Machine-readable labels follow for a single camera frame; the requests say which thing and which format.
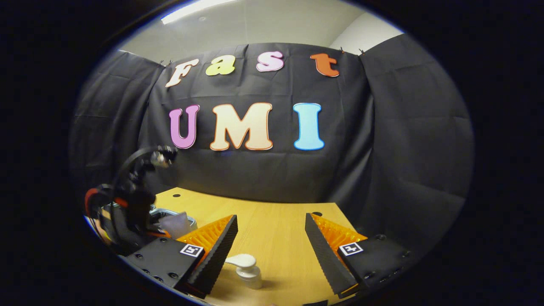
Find light blue suitcase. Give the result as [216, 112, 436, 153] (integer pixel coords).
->
[100, 203, 198, 233]

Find black backdrop cloth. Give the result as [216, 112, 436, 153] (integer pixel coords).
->
[70, 34, 474, 255]

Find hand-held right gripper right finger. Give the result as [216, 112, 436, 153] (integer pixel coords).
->
[305, 213, 421, 299]

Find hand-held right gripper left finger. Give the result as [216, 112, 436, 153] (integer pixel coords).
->
[126, 215, 238, 299]

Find red cable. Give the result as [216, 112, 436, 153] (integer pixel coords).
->
[84, 187, 128, 217]

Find black cable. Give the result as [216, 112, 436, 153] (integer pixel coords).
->
[111, 147, 159, 192]

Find white pump bottle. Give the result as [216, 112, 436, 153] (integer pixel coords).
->
[225, 254, 263, 290]

